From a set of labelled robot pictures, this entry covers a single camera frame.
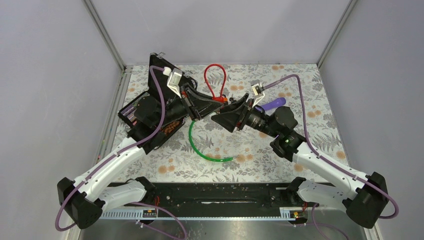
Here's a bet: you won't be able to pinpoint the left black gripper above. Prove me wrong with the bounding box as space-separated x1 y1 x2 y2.
154 83 224 129

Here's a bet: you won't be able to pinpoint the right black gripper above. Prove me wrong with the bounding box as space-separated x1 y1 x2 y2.
211 93 280 138

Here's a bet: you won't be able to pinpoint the black keys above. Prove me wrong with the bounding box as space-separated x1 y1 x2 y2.
228 97 237 105

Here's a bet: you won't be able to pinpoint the red cable with plug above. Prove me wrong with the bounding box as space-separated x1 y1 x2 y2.
203 64 229 102

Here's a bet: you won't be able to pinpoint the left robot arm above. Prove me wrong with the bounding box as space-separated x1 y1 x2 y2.
54 84 228 232

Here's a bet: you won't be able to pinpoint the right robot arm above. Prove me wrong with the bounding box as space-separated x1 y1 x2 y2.
211 96 389 229

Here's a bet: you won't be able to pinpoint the black poker chip case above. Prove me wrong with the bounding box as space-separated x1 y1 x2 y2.
118 67 178 130

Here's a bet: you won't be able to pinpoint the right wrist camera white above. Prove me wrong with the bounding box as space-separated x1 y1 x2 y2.
251 81 265 107

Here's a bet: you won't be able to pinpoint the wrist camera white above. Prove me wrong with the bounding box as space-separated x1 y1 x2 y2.
162 67 183 99
251 81 265 107

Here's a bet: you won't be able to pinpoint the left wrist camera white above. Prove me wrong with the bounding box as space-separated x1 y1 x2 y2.
162 67 183 99

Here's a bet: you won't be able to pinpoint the green cable lock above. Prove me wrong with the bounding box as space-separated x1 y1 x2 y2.
188 120 236 163

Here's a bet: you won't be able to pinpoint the purple cylindrical handle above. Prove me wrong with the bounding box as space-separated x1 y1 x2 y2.
255 97 287 112

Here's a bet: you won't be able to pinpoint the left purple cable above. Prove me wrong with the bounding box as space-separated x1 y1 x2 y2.
54 65 188 240

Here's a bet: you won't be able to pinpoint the purple cable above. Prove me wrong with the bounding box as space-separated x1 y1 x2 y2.
261 74 400 240
54 65 188 240

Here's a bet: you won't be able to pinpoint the black mounting base plate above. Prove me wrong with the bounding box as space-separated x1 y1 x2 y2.
112 181 355 219

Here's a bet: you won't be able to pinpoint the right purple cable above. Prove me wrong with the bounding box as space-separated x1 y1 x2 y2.
261 74 400 240

